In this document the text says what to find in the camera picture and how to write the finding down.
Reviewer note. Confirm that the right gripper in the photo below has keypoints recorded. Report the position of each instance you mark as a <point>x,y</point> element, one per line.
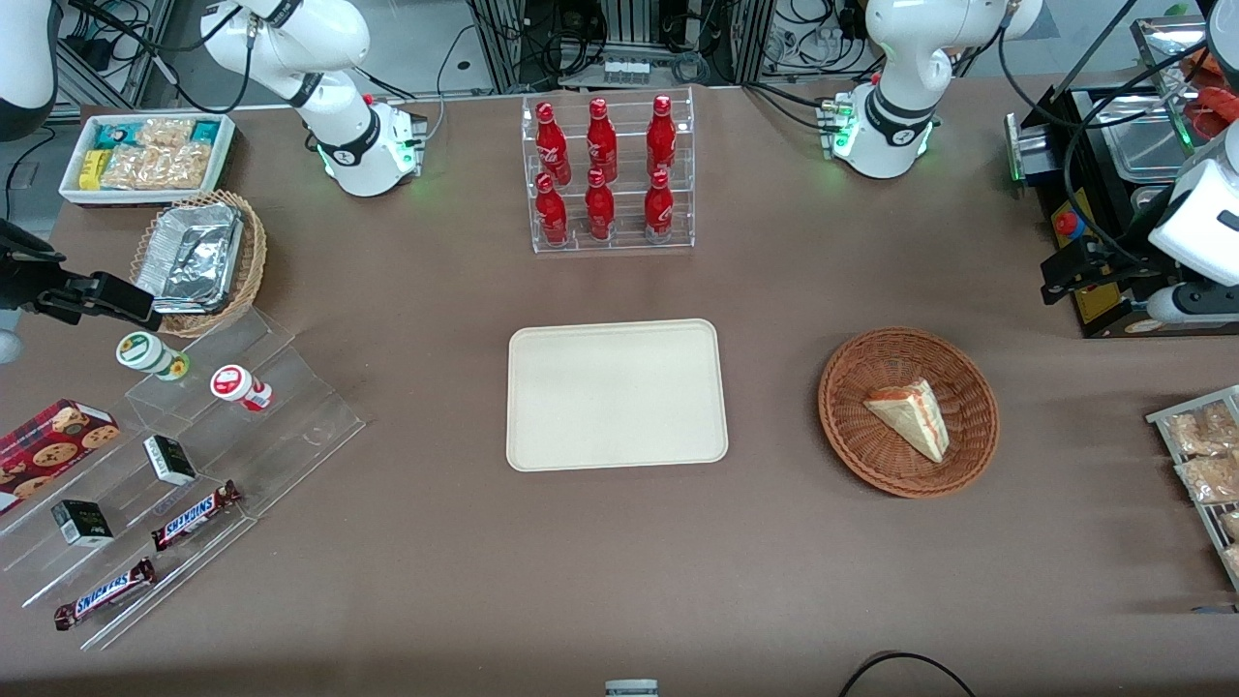
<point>21,281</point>

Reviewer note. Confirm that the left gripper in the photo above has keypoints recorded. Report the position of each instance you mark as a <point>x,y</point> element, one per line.
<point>1110,263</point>

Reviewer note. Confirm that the triangular sandwich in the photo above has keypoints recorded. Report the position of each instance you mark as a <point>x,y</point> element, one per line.
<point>910,416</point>

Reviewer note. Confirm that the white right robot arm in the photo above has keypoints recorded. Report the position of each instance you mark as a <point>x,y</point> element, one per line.
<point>353,145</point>

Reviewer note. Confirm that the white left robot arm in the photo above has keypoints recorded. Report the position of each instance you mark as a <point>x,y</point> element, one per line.
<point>900,97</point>

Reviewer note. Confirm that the light wicker basket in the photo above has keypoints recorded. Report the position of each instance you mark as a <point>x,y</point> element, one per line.
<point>250,261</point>

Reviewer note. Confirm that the brown wicker basket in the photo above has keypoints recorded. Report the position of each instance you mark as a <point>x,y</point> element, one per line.
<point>871,455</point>

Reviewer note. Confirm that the beige plastic serving tray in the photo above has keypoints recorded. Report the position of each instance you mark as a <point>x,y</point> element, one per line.
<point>615,397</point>

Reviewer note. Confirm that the black hot food warmer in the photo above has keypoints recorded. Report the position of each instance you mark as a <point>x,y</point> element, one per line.
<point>1099,300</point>

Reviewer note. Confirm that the green lid yogurt cup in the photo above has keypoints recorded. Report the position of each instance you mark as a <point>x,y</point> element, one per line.
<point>145,351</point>

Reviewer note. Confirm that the stacked aluminium foil trays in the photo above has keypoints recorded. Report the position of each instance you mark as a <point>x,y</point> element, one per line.
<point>189,257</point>

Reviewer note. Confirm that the steel warmer pan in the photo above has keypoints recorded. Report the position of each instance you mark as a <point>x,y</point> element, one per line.
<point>1147,198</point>
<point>1142,145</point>

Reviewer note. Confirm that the white rectangular snack bin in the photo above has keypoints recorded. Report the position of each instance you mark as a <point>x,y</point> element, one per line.
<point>73,194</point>

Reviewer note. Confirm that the red lid yogurt cup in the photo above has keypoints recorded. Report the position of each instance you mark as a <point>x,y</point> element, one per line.
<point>232,383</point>

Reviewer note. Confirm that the large clear cracker bag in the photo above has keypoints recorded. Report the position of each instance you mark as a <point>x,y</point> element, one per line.
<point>155,167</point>

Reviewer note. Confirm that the yellow snack packet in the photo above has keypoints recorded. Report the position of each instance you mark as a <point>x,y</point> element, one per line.
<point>92,169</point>

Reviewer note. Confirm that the small black carton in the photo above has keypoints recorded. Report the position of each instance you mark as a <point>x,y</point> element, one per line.
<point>169,461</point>
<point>82,524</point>

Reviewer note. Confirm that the red chocolate cookie box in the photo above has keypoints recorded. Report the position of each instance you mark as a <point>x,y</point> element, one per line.
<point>48,450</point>

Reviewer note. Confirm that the small teal snack packet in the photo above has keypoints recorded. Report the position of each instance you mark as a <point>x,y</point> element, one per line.
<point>204,132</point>

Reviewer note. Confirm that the clear acrylic stepped display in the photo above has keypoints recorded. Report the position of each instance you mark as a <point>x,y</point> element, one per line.
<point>290,426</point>

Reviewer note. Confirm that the clear bag of pastries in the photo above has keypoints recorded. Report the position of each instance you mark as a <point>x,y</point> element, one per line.
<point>1210,479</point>
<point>1231,525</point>
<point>1200,431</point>
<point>1233,560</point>

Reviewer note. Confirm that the snickers chocolate bar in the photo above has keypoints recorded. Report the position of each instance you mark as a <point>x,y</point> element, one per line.
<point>194,517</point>
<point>105,593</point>

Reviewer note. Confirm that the red soda bottle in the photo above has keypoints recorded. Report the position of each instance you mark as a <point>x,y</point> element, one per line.
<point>599,210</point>
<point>551,145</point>
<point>601,143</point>
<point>658,210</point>
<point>551,215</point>
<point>661,138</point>

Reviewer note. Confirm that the clear acrylic bottle rack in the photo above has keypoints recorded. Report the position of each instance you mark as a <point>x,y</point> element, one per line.
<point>629,237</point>

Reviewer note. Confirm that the grey device at table edge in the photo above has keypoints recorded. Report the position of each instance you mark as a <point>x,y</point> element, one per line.
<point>631,689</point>

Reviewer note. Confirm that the aluminium frame equipment rack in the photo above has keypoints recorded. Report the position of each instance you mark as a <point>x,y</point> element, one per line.
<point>629,39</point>

